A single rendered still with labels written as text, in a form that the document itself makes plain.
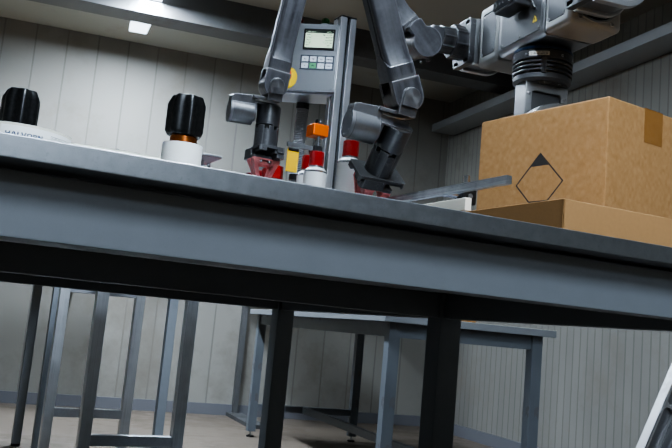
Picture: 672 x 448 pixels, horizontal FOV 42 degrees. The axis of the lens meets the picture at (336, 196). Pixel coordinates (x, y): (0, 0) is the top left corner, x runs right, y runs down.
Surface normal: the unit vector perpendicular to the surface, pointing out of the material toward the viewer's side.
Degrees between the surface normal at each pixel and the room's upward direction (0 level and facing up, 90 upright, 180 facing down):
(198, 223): 90
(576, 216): 90
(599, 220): 90
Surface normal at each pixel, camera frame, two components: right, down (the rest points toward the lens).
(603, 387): -0.94, -0.14
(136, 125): 0.34, -0.11
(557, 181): -0.82, -0.16
